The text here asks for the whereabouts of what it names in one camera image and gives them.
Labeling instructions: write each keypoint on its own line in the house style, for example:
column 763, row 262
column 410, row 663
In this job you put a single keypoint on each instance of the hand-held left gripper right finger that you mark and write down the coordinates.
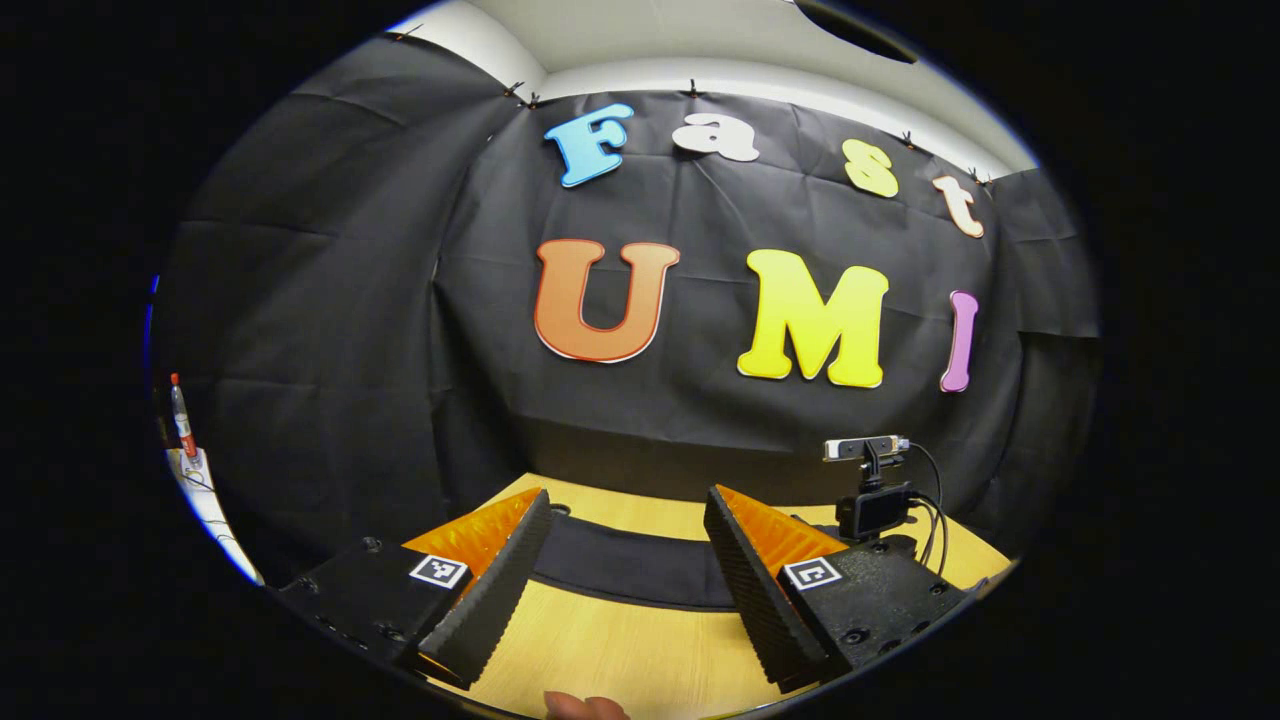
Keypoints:
column 750, row 590

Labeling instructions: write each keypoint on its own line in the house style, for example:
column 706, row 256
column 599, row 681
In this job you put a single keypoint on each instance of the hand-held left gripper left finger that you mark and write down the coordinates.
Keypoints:
column 490, row 600

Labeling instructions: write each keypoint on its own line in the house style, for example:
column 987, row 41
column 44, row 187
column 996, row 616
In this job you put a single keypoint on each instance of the black jeans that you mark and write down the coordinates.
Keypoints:
column 630, row 565

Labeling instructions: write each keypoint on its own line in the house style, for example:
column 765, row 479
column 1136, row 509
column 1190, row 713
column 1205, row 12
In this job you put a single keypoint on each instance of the webcam on black stand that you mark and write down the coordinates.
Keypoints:
column 875, row 510

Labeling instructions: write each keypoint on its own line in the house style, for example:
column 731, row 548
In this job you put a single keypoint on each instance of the white side table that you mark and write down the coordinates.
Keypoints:
column 205, row 500

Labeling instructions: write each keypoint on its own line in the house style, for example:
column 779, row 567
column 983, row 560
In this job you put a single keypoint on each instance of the black backdrop cloth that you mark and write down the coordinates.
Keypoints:
column 350, row 300

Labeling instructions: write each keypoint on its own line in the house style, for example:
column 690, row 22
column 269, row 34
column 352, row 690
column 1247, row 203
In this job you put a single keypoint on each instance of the red capped tube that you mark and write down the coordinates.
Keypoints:
column 183, row 415

